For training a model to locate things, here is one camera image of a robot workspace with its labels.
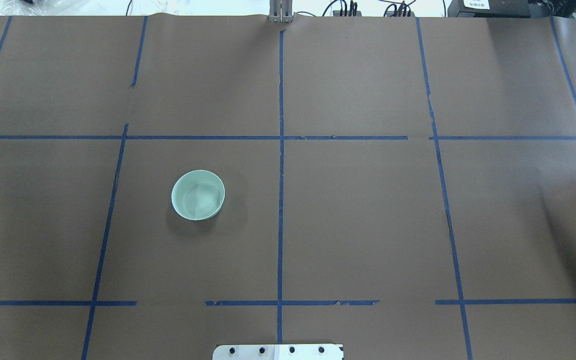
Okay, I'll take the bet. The black desktop box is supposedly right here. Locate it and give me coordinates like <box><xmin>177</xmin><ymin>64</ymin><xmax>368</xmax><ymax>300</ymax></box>
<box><xmin>446</xmin><ymin>0</ymin><xmax>531</xmax><ymax>18</ymax></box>

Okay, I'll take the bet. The mint green bowl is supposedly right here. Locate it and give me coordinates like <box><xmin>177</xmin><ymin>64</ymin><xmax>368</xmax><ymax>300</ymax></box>
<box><xmin>170</xmin><ymin>170</ymin><xmax>226</xmax><ymax>221</ymax></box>

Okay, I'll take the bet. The aluminium frame post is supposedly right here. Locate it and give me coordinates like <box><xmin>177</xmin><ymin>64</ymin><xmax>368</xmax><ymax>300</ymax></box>
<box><xmin>269</xmin><ymin>0</ymin><xmax>295</xmax><ymax>24</ymax></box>

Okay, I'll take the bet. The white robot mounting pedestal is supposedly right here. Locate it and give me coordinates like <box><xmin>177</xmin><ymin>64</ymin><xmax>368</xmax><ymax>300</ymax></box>
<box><xmin>212</xmin><ymin>343</ymin><xmax>345</xmax><ymax>360</ymax></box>

